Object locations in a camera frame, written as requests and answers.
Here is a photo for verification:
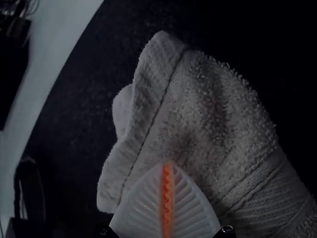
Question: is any pale towel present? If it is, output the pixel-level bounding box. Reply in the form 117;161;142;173
96;30;317;238

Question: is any black mat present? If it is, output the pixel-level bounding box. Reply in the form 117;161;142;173
4;0;317;238

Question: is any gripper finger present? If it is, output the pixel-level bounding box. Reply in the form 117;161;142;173
165;160;236;238
96;160;169;238

